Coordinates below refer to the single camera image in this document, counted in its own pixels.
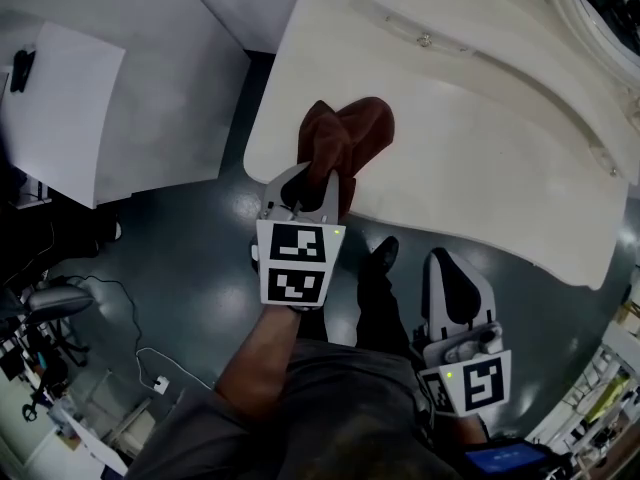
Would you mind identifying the white floor cable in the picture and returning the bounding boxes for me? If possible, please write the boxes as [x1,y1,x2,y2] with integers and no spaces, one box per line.
[135,346,216,394]

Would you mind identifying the black device with blue screen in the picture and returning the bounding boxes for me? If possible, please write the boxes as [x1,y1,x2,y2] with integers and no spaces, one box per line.
[462,437,576,480]

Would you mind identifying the white side table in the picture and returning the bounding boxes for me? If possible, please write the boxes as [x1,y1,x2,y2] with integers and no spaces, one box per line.
[49,407,129,480]

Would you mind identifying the brown cloth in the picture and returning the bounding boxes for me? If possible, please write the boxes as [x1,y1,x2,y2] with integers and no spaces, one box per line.
[297,96,396,217]

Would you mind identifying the white shelving unit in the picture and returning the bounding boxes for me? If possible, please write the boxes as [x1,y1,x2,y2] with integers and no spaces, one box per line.
[524,317,640,449]

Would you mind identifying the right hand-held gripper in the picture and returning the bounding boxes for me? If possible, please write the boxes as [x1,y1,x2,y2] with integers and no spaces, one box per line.
[409,246,514,419]

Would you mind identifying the small black object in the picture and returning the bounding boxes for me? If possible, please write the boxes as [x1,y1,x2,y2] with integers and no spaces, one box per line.
[9,49,37,94]

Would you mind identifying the white dressing table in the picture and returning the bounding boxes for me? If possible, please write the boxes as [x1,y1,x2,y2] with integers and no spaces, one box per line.
[243,0,632,292]

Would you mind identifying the black floor cable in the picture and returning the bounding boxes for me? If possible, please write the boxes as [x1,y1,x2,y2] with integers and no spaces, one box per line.
[64,275,140,355]

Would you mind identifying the white cabinet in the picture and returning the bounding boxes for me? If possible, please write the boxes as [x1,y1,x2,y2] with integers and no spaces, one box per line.
[0,20,126,210]

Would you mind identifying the grey office chair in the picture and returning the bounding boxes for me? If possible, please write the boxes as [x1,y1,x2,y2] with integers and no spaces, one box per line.
[22,282,96,369]

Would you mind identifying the person's black shoe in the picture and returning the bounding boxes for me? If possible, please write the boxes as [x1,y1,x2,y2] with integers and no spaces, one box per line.
[370,235,401,272]

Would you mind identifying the person's grey shirt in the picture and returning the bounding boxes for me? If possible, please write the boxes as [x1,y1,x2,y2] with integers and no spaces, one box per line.
[124,340,466,480]

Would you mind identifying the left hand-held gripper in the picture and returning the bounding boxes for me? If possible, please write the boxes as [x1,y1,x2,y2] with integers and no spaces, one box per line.
[249,161,347,312]

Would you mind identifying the person's black trousers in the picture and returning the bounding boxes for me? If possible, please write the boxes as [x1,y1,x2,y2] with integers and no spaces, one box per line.
[299,262,419,357]

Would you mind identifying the oval mirror ornate white frame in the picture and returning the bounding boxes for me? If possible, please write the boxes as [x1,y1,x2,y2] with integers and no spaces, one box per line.
[439,0,640,119]

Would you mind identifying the person's right forearm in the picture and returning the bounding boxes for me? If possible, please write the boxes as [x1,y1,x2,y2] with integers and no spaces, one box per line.
[452,412,494,447]

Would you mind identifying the yellow-green cabinet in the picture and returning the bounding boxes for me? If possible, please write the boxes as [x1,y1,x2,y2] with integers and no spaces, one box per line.
[587,372,632,424]

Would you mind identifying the person's left forearm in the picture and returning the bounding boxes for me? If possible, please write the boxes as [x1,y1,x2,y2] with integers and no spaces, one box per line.
[214,305,304,422]

